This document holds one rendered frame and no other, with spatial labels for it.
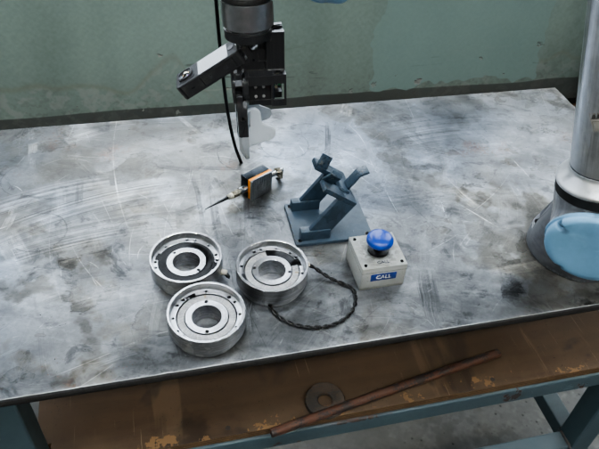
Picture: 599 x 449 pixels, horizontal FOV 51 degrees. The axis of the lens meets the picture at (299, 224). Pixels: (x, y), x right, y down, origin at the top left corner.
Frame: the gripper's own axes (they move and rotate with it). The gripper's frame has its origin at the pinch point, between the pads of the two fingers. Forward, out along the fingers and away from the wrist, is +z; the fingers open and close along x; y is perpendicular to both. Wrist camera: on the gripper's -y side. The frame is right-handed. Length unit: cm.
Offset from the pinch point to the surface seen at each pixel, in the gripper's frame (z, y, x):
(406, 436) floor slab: 91, 38, -3
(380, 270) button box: 7.3, 17.9, -25.3
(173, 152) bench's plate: 7.7, -12.2, 11.1
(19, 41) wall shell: 36, -70, 134
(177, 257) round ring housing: 7.2, -11.3, -18.5
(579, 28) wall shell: 52, 156, 155
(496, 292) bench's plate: 12.3, 35.8, -27.6
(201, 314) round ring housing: 9.1, -8.2, -28.6
